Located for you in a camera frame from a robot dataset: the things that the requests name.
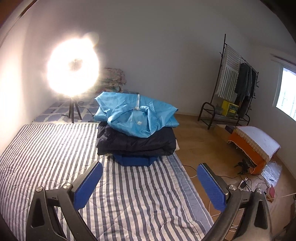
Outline light blue zip garment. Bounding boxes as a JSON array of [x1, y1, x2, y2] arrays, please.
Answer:
[[94, 92, 179, 138]]

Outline black clothes rack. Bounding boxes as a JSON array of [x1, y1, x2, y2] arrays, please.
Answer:
[[198, 37, 259, 130]]

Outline dark clothes on rack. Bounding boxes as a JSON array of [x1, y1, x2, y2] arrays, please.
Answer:
[[234, 63, 258, 118]]

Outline orange covered stool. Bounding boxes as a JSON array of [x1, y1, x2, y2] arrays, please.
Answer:
[[228, 126, 281, 175]]

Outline blue white striped quilt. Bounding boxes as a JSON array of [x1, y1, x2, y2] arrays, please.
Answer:
[[1, 123, 213, 240]]

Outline royal blue folded garment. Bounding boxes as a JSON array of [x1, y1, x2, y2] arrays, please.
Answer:
[[113, 154, 158, 167]]

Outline cream folded garment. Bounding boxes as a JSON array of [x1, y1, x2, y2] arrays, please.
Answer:
[[175, 139, 180, 152]]

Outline blue patchwork bed sheet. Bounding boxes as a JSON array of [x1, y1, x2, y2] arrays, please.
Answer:
[[32, 98, 99, 124]]

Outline black light tripod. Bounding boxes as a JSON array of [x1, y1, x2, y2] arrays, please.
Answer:
[[68, 98, 82, 123]]

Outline yellow box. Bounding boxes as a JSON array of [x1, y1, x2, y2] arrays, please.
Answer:
[[221, 100, 239, 118]]

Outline window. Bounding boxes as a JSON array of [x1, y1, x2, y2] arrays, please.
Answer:
[[271, 54, 295, 121]]

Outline striped cloth on rack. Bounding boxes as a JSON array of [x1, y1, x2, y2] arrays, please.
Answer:
[[216, 45, 241, 102]]

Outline folded floral blanket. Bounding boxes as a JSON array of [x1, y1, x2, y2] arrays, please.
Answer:
[[98, 68, 126, 92]]

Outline floor cables and chargers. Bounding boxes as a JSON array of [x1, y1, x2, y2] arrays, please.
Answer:
[[182, 157, 296, 232]]

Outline ring light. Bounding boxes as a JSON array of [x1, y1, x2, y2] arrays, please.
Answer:
[[46, 32, 100, 97]]

